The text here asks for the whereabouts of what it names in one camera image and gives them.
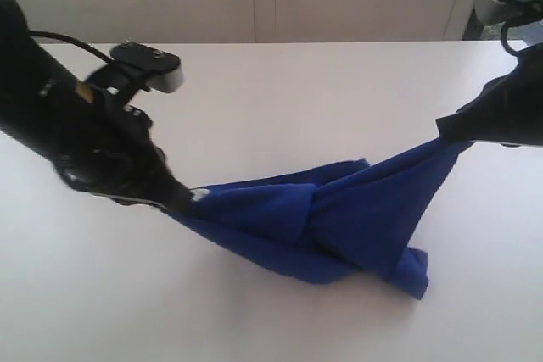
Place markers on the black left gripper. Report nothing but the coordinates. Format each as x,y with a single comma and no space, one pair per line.
99,145

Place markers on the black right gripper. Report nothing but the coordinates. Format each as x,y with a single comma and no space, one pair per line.
508,110

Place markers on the blue towel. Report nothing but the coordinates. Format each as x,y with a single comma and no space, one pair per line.
323,224

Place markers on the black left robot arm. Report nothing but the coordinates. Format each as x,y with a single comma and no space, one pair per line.
26,67

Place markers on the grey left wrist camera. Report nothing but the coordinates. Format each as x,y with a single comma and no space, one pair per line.
138,66

